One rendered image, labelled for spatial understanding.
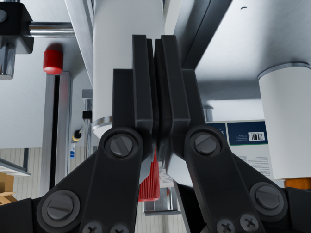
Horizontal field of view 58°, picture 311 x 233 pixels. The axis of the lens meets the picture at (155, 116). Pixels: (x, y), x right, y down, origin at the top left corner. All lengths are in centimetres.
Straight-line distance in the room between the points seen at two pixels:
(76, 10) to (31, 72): 44
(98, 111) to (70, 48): 36
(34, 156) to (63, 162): 431
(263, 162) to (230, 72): 27
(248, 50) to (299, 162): 19
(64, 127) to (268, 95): 38
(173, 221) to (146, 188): 455
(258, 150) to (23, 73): 55
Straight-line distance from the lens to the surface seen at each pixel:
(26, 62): 59
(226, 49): 44
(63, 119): 58
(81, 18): 21
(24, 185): 485
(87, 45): 24
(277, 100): 51
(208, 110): 70
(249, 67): 51
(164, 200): 94
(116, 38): 18
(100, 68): 18
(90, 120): 54
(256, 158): 71
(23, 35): 23
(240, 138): 70
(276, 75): 52
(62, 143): 57
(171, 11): 28
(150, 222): 484
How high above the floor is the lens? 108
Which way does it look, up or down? 15 degrees down
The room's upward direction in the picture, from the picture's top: 177 degrees clockwise
